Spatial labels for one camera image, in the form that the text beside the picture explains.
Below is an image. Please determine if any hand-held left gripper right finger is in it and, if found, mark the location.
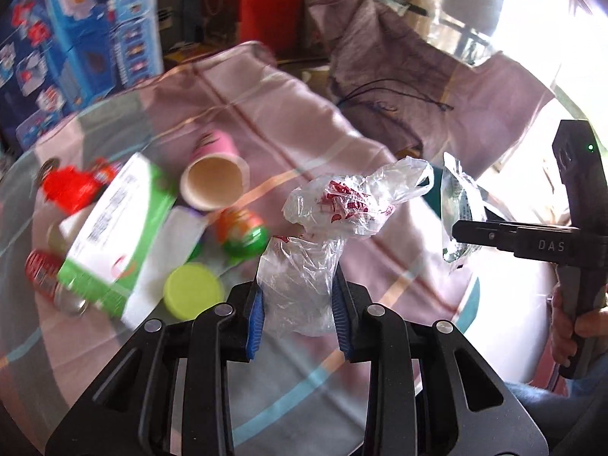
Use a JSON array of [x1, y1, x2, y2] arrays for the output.
[[332, 275, 547, 456]]

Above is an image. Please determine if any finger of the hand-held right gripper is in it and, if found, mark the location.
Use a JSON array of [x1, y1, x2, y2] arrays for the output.
[[451, 220, 519, 253]]

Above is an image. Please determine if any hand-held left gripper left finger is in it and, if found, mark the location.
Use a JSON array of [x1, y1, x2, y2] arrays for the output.
[[45, 282, 267, 456]]

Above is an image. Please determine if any clear plastic wrapper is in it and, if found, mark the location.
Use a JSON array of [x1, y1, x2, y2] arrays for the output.
[[439, 152, 499, 264]]

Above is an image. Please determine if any clear plastic bag red print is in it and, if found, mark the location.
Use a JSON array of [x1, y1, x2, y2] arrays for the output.
[[259, 157, 435, 338]]

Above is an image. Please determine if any red foil wrapper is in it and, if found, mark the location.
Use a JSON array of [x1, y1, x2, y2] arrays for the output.
[[42, 159, 124, 214]]

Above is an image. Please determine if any person's right hand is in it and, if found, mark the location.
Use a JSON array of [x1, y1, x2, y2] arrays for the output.
[[550, 287, 608, 369]]

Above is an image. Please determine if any light green round lid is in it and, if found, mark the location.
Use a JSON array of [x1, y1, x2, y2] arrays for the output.
[[163, 263, 225, 321]]

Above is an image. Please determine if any green and white carton box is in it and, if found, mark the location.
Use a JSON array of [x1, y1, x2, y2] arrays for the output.
[[57, 152, 179, 319]]

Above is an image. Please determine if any person's leg in jeans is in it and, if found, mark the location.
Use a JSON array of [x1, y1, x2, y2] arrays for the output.
[[503, 380, 590, 421]]

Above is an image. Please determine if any pink paper cup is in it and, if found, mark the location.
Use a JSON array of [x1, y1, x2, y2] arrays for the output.
[[179, 129, 250, 211]]

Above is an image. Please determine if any purple draped cloth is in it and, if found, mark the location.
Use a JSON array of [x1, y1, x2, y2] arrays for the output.
[[306, 0, 457, 153]]

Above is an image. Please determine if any checked tablecloth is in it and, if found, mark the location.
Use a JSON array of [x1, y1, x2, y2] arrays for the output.
[[0, 40, 556, 456]]

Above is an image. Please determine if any red soda can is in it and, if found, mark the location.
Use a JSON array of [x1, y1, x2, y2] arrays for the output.
[[25, 249, 89, 317]]

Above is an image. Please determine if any blue toy box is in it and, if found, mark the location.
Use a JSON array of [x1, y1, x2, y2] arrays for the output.
[[0, 0, 165, 153]]

